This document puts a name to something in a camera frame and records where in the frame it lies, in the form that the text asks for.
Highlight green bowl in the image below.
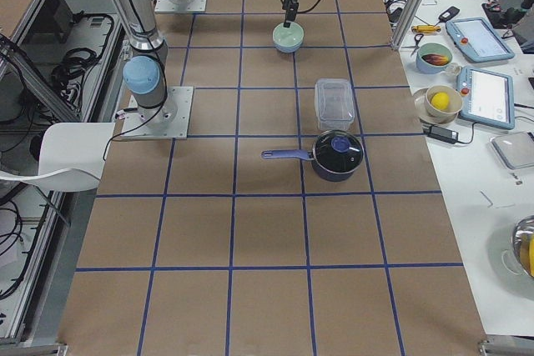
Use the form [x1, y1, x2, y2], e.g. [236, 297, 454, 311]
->
[272, 23, 305, 40]

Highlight blue bowl with fruit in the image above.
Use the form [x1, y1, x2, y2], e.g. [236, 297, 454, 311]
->
[416, 43, 452, 74]

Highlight glass bowl with fruit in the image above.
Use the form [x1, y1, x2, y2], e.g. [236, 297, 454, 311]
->
[501, 215, 533, 278]

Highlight clear plastic container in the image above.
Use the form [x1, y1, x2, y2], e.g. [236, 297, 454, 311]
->
[315, 78, 355, 131]

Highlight black scissors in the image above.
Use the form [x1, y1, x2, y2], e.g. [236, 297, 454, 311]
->
[411, 33, 424, 56]

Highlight black car key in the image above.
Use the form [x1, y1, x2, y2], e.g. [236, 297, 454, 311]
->
[438, 6, 460, 23]

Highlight blue saucepan with glass lid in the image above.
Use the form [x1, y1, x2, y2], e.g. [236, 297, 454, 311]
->
[261, 129, 364, 182]

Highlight far teach pendant tablet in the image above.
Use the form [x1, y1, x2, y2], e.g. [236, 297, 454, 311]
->
[446, 18, 515, 63]

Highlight teach pendant tablet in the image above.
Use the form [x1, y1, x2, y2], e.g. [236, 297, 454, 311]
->
[446, 18, 515, 63]
[456, 67, 515, 130]

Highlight beige cup with lemon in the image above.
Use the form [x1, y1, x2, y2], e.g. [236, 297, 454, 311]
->
[413, 85, 463, 124]

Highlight black power adapter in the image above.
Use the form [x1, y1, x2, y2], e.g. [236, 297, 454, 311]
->
[423, 125, 458, 144]

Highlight near teach pendant tablet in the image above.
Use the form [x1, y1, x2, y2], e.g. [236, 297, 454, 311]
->
[456, 67, 515, 130]

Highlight white container lid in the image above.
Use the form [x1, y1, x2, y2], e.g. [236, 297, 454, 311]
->
[490, 132, 534, 169]

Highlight white chair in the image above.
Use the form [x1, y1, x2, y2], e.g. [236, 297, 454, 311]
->
[1, 123, 115, 193]

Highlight yellow screwdriver handle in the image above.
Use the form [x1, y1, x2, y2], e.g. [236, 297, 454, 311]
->
[411, 25, 441, 34]

